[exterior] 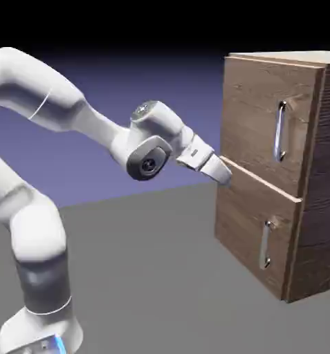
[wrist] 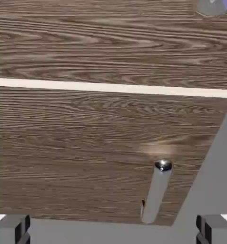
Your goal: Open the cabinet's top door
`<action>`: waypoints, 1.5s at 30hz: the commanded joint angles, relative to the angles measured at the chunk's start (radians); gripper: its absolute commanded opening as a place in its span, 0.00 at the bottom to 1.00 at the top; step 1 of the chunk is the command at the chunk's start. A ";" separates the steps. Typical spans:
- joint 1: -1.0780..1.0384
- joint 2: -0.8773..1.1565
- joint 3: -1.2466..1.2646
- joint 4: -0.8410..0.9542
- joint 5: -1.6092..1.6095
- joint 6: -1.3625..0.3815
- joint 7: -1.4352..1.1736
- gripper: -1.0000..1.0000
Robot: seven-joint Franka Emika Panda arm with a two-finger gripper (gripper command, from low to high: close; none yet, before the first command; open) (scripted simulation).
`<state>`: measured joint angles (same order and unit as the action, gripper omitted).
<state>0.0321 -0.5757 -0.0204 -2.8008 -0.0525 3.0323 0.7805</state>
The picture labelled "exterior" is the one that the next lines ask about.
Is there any long silver curved handle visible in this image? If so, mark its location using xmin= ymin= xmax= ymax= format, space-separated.
xmin=273 ymin=100 xmax=289 ymax=163

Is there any brown wooden cabinet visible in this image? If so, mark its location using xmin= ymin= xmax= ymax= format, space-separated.
xmin=213 ymin=50 xmax=330 ymax=304

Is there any wooden door with long handle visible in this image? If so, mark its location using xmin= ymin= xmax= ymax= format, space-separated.
xmin=219 ymin=56 xmax=327 ymax=199

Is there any wooden door with short handle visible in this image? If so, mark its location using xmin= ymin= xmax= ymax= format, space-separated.
xmin=213 ymin=156 xmax=304 ymax=301

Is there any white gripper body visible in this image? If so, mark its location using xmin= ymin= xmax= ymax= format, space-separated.
xmin=199 ymin=153 xmax=233 ymax=185

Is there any short silver curved handle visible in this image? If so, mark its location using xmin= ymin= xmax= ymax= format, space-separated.
xmin=259 ymin=220 xmax=275 ymax=270

